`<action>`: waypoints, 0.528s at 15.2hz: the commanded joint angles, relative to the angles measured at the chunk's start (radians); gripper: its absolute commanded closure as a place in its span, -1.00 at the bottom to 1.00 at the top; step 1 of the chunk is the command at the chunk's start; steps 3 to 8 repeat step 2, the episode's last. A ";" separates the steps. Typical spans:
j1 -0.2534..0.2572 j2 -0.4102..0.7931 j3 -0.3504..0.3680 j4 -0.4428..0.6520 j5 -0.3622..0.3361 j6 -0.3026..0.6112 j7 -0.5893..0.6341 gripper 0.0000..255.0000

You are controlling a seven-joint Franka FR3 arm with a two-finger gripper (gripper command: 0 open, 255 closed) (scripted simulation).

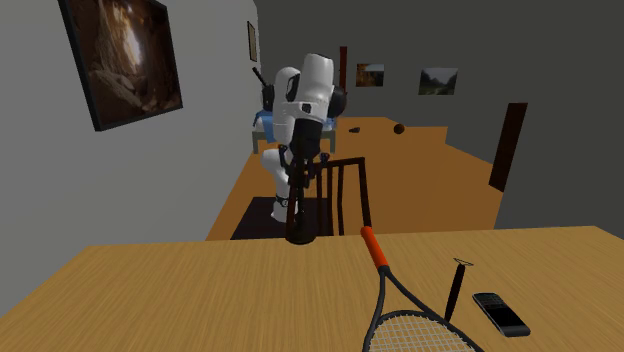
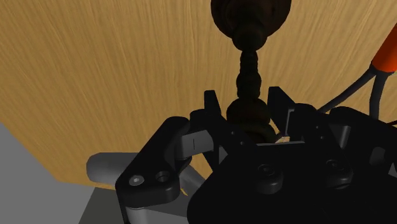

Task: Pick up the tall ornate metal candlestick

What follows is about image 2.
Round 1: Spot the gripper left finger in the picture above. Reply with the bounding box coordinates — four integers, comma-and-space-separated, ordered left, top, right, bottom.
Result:
115, 90, 249, 224

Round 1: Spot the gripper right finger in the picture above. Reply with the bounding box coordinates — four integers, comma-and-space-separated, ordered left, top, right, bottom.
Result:
267, 86, 397, 174

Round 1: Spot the dark brown wooden tool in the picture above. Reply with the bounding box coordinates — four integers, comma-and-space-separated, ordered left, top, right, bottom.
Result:
210, 0, 292, 145

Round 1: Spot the orange handled wire whisk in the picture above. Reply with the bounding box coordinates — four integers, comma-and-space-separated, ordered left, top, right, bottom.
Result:
317, 23, 397, 125

